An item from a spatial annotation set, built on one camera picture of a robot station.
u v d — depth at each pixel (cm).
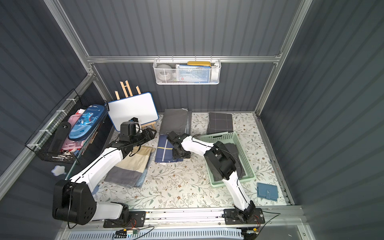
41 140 61
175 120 116
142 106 100
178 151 81
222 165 57
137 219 74
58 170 65
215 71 85
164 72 83
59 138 64
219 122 112
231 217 74
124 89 91
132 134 67
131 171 89
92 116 70
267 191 81
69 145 65
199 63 88
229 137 102
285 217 74
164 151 98
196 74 88
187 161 94
